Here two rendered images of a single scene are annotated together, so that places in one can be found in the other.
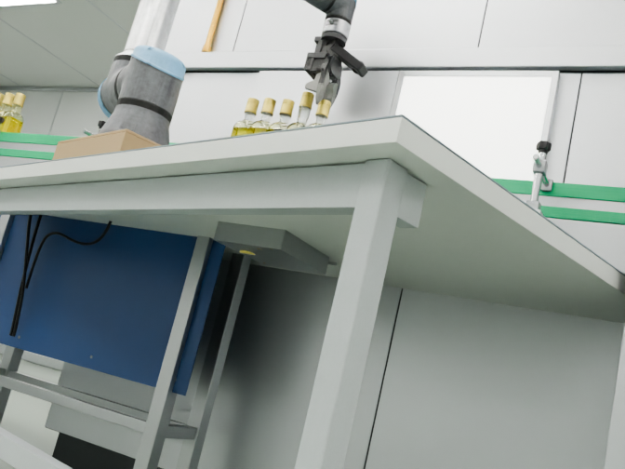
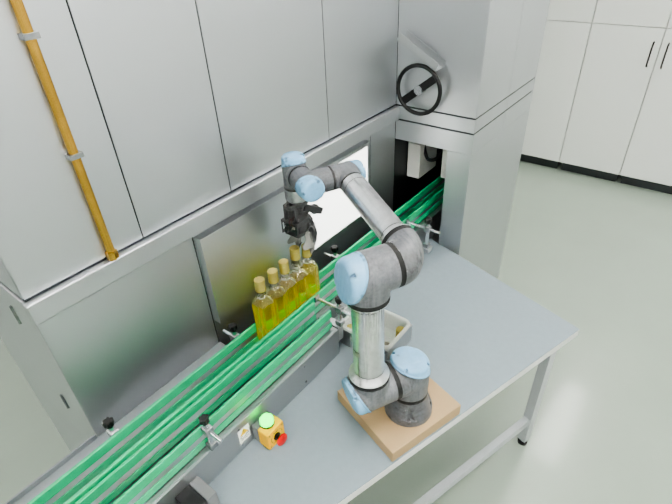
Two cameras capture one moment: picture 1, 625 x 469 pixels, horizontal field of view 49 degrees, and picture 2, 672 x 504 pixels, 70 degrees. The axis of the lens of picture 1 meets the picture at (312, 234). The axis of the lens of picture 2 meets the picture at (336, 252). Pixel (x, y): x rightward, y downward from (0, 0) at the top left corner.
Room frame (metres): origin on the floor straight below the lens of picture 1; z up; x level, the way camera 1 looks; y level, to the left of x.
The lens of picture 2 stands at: (1.41, 1.40, 2.10)
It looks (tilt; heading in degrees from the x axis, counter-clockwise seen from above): 35 degrees down; 280
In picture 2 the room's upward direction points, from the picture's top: 3 degrees counter-clockwise
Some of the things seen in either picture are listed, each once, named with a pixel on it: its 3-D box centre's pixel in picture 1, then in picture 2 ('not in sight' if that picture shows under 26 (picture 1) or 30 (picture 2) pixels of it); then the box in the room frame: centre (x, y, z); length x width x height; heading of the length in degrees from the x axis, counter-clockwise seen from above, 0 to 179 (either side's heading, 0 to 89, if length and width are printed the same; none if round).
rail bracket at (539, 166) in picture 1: (537, 197); (422, 238); (1.35, -0.43, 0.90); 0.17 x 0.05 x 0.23; 151
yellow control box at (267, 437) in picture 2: not in sight; (269, 430); (1.81, 0.54, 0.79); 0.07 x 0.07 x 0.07; 61
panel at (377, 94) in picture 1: (382, 127); (300, 221); (1.82, -0.12, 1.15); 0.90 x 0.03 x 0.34; 61
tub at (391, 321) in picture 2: not in sight; (375, 331); (1.52, 0.08, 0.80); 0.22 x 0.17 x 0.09; 151
